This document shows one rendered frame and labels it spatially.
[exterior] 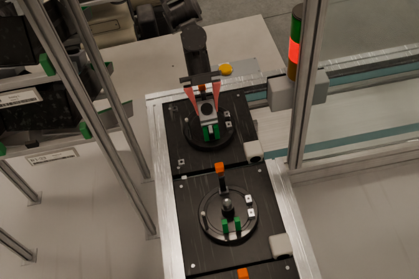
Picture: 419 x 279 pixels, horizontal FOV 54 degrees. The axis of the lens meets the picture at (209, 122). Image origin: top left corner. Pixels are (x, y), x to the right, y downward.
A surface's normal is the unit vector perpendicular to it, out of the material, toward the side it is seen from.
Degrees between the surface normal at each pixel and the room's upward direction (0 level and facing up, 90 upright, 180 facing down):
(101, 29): 98
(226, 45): 0
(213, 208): 0
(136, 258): 0
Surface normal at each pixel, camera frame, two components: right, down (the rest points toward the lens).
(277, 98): 0.17, 0.78
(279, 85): -0.10, -0.59
